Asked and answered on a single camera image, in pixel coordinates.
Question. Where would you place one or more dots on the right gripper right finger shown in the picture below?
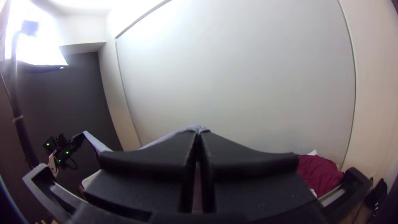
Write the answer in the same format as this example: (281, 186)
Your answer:
(255, 183)

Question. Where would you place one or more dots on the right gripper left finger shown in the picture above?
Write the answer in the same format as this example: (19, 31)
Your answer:
(146, 183)

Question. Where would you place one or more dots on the blue t-shirt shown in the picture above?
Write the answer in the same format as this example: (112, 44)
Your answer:
(186, 128)

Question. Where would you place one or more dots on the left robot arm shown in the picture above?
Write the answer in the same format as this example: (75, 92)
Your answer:
(93, 141)

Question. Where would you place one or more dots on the white garment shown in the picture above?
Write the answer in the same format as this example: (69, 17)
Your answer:
(312, 152)

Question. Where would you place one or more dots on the maroon garment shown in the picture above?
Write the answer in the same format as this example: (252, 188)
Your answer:
(320, 174)

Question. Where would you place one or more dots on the studio light on black stand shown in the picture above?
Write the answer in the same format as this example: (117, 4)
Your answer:
(19, 127)

